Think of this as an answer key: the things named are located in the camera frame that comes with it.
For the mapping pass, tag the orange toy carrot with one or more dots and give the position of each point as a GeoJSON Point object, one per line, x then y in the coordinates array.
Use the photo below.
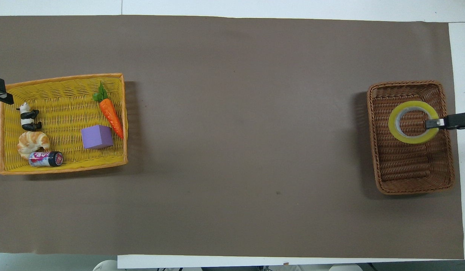
{"type": "Point", "coordinates": [109, 111]}

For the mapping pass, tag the toy croissant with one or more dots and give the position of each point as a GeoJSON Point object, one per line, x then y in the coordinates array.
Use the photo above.
{"type": "Point", "coordinates": [31, 142]}

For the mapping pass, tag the yellow wicker basket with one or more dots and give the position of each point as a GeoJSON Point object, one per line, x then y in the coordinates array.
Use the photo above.
{"type": "Point", "coordinates": [63, 101]}

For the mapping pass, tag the yellow clear tape roll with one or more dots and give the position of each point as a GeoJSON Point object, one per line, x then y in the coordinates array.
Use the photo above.
{"type": "Point", "coordinates": [396, 130]}

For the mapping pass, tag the panda figurine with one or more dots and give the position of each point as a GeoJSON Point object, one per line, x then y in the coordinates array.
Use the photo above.
{"type": "Point", "coordinates": [28, 119]}

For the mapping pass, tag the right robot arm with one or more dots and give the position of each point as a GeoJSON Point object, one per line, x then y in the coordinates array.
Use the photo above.
{"type": "Point", "coordinates": [345, 268]}

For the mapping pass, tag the brown wicker basket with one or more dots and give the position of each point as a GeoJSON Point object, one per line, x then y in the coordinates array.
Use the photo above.
{"type": "Point", "coordinates": [405, 165]}

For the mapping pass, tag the small drink can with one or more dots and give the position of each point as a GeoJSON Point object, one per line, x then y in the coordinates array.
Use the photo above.
{"type": "Point", "coordinates": [44, 159]}

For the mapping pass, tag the purple foam cube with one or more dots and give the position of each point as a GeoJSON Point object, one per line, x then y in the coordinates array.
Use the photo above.
{"type": "Point", "coordinates": [96, 137]}

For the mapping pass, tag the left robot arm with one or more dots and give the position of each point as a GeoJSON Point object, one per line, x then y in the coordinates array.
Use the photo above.
{"type": "Point", "coordinates": [106, 266]}

